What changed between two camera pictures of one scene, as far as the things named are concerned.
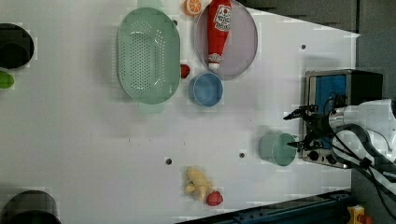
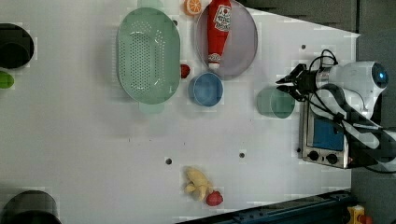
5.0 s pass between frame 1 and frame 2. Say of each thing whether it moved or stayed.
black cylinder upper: stayed
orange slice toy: stayed
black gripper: moved
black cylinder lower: stayed
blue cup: stayed
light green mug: moved
